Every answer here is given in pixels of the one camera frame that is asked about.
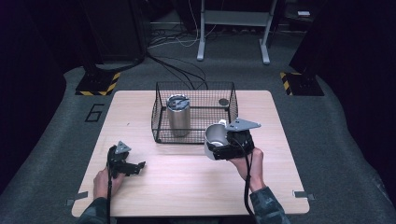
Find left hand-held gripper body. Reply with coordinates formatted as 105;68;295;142
106;140;132;179

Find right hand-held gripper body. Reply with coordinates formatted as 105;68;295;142
224;117;262;160

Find silver metal mug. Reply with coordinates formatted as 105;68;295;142
204;119;233;161

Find black wire basket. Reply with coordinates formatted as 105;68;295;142
150;81;239;145

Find steel tumbler with lid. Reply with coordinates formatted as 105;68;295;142
166;93;191;138

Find person's left hand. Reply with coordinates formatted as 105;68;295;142
92;167;126;200

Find person's right hand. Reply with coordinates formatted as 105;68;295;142
230;147;265;192

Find grey tape strip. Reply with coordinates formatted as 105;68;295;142
292;189;316;201
65;190;90;207

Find black striped stand base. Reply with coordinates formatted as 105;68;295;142
75;71;121;97
279;71;325;97

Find dark curtain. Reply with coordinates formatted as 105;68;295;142
289;0;396;211
0;0;68;195

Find black cabinet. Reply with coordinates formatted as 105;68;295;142
78;0;148;63

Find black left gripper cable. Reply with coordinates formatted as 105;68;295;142
106;148;114;224

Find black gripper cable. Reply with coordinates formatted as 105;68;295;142
106;148;114;224
229;136;258;224

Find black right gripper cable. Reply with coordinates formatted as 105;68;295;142
229;136;258;224

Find black floor cables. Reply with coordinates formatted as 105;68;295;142
145;50;209;91

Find white floor cables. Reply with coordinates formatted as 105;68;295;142
148;0;219;49

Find white metal table frame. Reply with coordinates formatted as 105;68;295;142
196;0;278;65

